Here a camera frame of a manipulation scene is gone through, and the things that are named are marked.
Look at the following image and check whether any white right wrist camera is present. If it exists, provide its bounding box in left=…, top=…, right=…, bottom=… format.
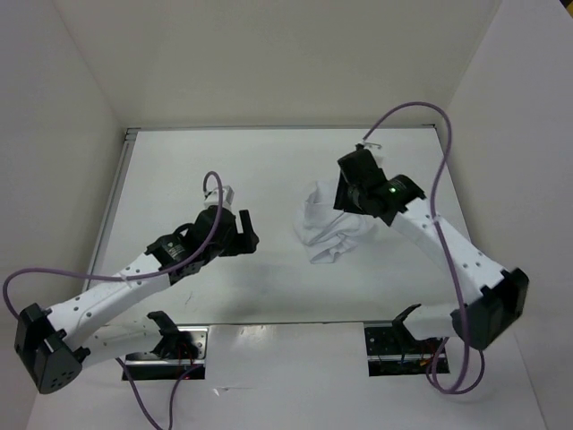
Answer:
left=355, top=141, right=384, bottom=166

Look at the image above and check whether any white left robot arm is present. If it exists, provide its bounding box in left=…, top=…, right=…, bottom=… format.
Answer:
left=14, top=206, right=259, bottom=394

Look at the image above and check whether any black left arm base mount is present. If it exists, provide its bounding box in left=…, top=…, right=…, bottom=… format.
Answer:
left=124, top=325, right=210, bottom=382

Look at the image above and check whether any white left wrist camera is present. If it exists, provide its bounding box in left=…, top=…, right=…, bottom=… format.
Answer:
left=203, top=185, right=235, bottom=211

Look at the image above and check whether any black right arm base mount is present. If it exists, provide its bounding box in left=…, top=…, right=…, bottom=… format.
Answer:
left=364, top=325, right=441, bottom=377

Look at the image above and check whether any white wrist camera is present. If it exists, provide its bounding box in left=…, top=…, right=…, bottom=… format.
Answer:
left=203, top=185, right=235, bottom=211
left=355, top=141, right=384, bottom=166

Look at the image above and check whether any white skirt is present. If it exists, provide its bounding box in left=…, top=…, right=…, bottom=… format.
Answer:
left=293, top=179, right=376, bottom=264

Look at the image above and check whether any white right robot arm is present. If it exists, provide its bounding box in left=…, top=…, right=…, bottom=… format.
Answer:
left=334, top=146, right=529, bottom=352

